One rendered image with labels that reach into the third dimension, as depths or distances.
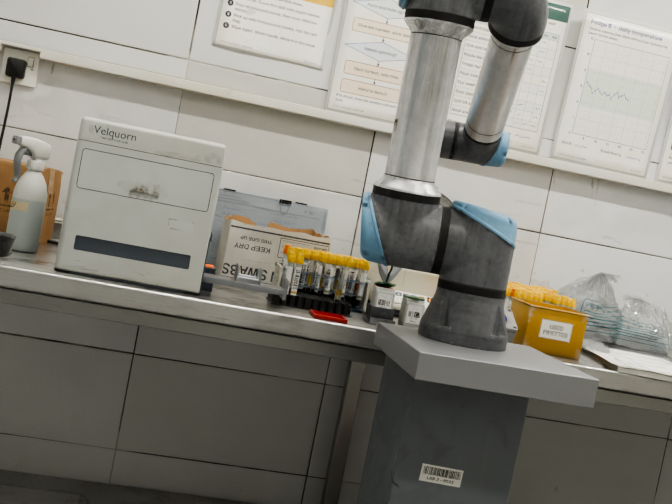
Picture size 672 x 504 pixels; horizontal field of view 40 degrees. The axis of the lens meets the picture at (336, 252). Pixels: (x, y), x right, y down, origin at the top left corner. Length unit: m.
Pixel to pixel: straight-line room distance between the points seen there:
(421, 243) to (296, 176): 0.99
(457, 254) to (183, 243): 0.57
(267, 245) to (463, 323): 0.72
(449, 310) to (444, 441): 0.21
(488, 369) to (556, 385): 0.11
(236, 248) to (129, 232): 0.37
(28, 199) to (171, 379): 0.71
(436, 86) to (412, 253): 0.27
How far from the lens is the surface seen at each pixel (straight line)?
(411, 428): 1.49
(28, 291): 1.82
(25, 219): 2.03
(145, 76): 2.41
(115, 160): 1.80
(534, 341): 2.00
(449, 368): 1.37
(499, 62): 1.64
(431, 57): 1.51
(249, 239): 2.10
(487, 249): 1.52
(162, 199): 1.80
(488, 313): 1.53
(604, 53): 2.70
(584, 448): 2.81
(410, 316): 1.94
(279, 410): 2.53
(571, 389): 1.44
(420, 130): 1.51
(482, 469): 1.54
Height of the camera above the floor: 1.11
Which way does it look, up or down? 3 degrees down
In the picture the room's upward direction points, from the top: 11 degrees clockwise
